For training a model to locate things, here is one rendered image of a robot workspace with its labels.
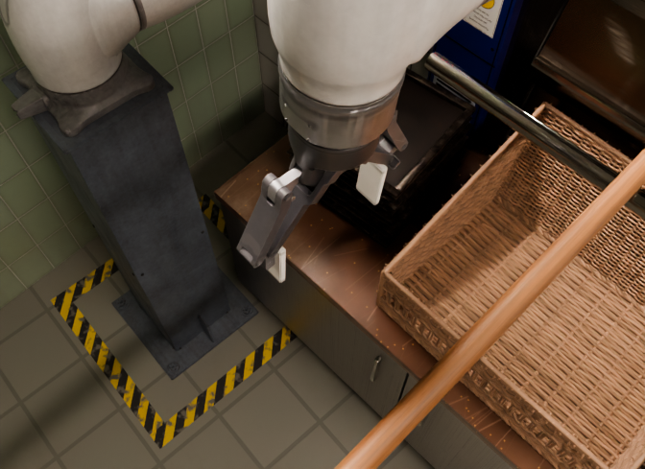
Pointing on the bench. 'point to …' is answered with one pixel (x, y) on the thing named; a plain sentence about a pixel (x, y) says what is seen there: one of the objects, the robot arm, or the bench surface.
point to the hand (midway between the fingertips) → (322, 227)
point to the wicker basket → (495, 384)
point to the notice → (486, 16)
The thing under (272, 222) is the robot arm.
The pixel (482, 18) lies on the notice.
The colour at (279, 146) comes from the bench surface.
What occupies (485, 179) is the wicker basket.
